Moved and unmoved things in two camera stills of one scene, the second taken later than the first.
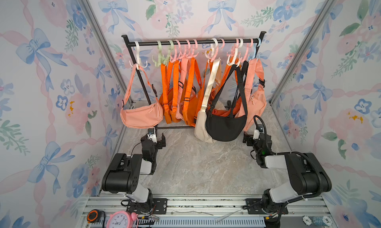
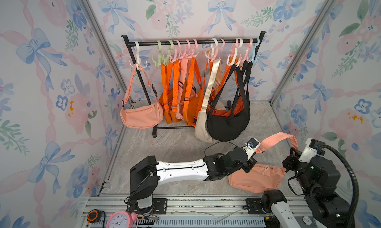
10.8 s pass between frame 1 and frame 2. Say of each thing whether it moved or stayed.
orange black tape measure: stayed
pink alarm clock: stayed
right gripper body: moved
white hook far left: stayed
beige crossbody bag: stayed
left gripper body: moved
